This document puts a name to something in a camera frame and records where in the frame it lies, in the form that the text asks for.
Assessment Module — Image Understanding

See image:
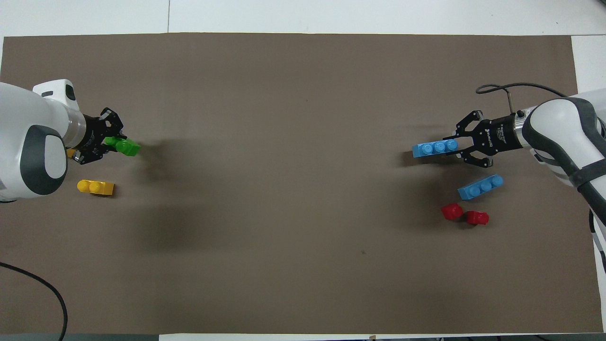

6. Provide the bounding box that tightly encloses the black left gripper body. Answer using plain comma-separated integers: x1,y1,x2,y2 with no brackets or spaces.
76,114,109,159

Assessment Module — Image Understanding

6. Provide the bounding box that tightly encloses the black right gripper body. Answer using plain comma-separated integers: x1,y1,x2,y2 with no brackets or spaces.
477,113,526,155

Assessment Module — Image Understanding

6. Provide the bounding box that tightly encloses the green toy building block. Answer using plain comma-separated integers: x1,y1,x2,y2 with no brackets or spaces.
104,136,142,157

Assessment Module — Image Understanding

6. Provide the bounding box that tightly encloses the blue toy building block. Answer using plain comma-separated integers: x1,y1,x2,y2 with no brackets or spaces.
411,139,459,159
457,174,504,201

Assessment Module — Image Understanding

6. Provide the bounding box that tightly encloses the brown table mat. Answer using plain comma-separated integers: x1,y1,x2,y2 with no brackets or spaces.
0,32,604,335

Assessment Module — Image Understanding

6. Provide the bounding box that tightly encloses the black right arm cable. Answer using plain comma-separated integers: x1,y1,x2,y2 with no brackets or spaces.
475,83,569,114

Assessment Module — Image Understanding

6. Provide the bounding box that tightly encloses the black loose cable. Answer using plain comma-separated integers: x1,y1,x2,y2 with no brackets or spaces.
0,262,69,341

